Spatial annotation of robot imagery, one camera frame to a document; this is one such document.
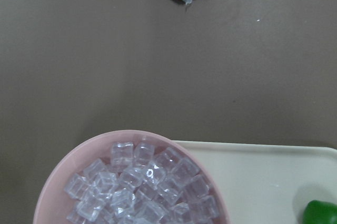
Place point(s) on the clear ice cubes pile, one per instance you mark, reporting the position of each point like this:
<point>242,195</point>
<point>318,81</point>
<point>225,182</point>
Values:
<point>140,183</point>

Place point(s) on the beige plastic tray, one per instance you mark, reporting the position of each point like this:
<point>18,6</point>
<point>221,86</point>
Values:
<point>268,183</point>

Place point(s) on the pink bowl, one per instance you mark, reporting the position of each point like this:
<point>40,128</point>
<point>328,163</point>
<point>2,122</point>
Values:
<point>54,204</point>

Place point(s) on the green lime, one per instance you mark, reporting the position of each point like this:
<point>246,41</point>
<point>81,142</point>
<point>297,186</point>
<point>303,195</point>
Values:
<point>319,212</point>

